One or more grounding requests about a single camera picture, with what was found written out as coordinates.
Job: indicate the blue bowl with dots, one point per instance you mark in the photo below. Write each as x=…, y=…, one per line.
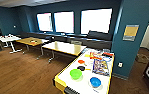
x=95, y=81

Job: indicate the orange paddle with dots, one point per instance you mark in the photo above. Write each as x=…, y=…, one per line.
x=81, y=61

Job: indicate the green bowl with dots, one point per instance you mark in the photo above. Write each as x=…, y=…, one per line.
x=76, y=74

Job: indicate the dark bench cushion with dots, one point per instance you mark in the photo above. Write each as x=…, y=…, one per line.
x=98, y=35

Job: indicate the flat red item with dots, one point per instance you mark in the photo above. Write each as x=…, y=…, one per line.
x=107, y=53

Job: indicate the white work table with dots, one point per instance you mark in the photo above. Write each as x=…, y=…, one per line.
x=86, y=81

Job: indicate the yellow top dark table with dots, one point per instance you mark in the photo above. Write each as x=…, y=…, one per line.
x=31, y=41

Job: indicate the small white table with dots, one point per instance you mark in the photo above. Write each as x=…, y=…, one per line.
x=9, y=38

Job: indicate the dark wall bench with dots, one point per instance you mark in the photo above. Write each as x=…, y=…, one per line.
x=93, y=43

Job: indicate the bright wall window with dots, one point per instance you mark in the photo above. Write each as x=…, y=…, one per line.
x=44, y=22
x=64, y=22
x=96, y=21

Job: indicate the white wall outlet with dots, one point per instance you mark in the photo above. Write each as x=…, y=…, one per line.
x=120, y=64

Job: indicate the yellow wall sign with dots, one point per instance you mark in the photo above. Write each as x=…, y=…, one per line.
x=130, y=32

